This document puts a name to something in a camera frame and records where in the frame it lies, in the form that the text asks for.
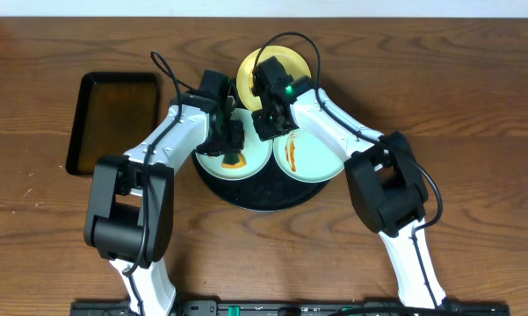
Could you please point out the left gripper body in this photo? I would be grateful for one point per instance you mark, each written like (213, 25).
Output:
(227, 143)

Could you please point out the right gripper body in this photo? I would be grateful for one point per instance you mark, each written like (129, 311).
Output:
(268, 126)

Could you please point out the green yellow sponge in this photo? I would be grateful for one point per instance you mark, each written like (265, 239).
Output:
(233, 161)

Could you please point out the light green plate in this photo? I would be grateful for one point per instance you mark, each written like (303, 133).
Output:
(254, 156)
(304, 158)

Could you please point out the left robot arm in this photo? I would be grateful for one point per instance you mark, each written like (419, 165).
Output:
(130, 210)

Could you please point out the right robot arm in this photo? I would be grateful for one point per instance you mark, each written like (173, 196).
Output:
(388, 187)

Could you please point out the round black tray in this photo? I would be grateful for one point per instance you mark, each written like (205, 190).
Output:
(269, 190)

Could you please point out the black rectangular water tray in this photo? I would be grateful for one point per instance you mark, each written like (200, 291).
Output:
(115, 111)

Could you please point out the yellow plate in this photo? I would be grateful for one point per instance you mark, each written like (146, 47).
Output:
(293, 63)

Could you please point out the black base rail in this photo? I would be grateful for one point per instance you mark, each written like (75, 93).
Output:
(213, 308)

